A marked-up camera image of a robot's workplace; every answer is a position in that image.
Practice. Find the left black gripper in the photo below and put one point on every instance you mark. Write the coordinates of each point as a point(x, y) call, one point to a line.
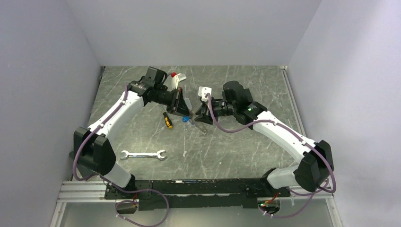
point(178, 103)

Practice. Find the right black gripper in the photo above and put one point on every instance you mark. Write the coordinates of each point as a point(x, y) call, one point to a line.
point(204, 117)

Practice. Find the blue key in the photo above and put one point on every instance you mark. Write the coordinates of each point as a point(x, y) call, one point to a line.
point(185, 119)

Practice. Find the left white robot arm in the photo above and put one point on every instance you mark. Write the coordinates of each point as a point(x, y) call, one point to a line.
point(93, 152)

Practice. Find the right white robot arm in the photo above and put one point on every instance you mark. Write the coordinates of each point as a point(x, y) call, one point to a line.
point(236, 111)

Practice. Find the small grey white box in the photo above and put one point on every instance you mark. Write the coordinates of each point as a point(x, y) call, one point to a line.
point(188, 103)

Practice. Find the yellow black screwdriver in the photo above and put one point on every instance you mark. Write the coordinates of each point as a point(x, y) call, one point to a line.
point(166, 117)

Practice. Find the silver open-end wrench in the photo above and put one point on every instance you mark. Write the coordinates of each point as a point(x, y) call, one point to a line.
point(157, 155)

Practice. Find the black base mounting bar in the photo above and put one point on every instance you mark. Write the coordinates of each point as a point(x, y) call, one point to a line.
point(199, 193)

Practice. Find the black flat plate left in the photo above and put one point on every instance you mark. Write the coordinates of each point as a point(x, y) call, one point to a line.
point(80, 172)

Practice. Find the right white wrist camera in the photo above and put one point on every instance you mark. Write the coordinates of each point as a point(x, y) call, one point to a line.
point(202, 93)

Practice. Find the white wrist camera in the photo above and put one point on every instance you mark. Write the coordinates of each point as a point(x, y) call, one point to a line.
point(202, 93)
point(176, 79)

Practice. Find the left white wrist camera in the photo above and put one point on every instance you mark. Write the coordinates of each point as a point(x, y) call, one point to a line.
point(176, 79)

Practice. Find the aluminium rail frame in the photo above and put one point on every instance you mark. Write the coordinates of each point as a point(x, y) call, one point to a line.
point(196, 150)

